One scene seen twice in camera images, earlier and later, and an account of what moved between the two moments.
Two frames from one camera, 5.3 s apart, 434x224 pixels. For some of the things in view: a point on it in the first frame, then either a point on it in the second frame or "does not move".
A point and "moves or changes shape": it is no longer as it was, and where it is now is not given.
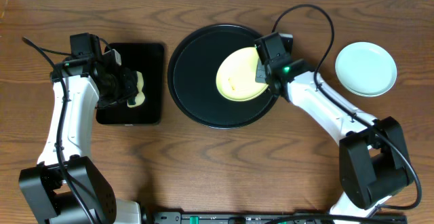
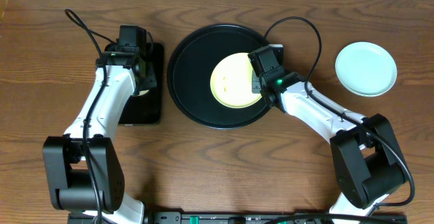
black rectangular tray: [148, 60] does not move
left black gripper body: [128, 85] -> [148, 79]
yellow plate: [236, 75] moves or changes shape
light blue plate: [366, 67] does not move
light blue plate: [361, 94] does not move
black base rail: [279, 217] does not move
